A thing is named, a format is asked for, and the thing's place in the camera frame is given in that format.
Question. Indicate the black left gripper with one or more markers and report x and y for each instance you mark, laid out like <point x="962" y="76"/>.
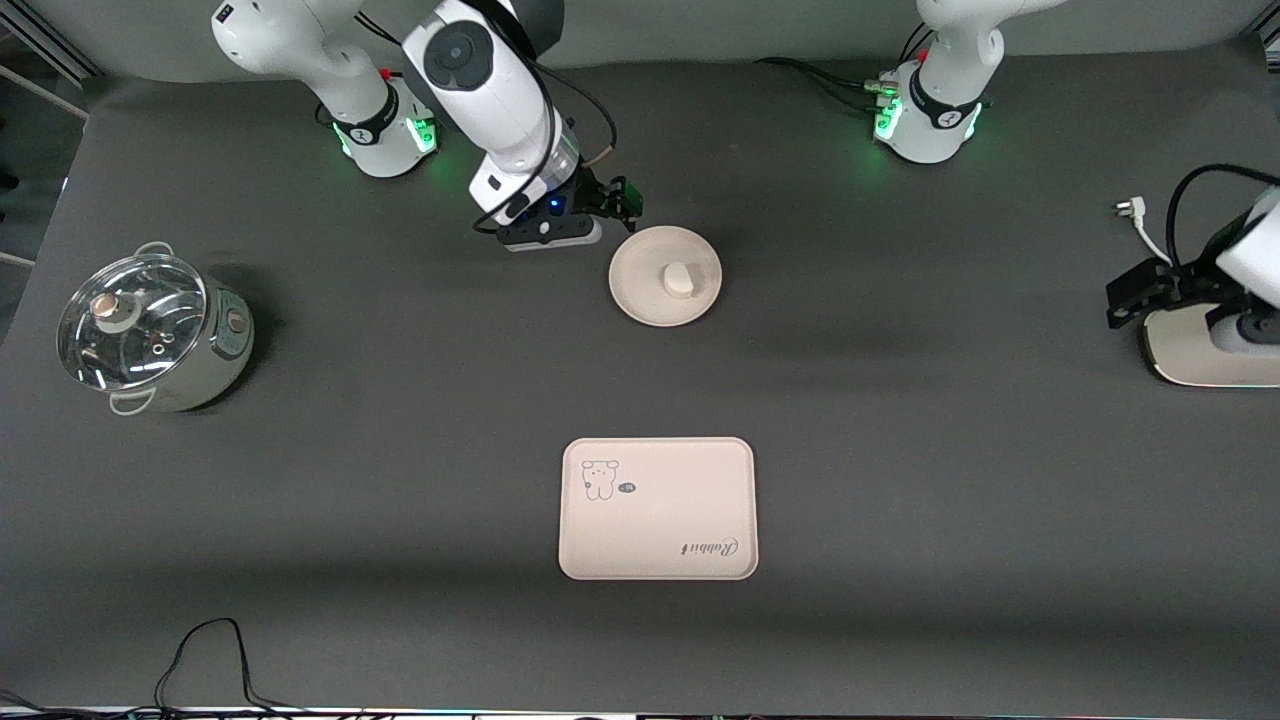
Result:
<point x="1187" y="283"/>

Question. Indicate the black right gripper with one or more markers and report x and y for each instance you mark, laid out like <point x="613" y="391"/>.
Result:
<point x="584" y="194"/>

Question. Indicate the round cream plate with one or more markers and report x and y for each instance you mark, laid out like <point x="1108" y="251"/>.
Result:
<point x="640" y="285"/>

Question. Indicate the white steamed bun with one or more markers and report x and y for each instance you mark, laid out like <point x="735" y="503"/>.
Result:
<point x="681" y="280"/>

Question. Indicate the glass pot lid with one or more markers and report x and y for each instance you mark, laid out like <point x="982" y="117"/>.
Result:
<point x="130" y="340"/>

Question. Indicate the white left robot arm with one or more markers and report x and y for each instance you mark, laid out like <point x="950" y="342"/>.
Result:
<point x="940" y="110"/>

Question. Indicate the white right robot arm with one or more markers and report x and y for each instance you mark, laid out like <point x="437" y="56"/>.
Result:
<point x="490" y="90"/>

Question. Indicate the cream rabbit print tray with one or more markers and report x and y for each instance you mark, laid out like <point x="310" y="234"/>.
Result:
<point x="660" y="520"/>

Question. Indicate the cream toaster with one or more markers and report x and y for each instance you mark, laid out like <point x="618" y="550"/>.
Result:
<point x="1190" y="350"/>

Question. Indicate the pale green electric pot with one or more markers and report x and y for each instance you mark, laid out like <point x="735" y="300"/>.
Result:
<point x="215" y="350"/>

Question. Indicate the aluminium frame rail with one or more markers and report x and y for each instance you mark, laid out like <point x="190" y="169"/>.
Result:
<point x="50" y="40"/>

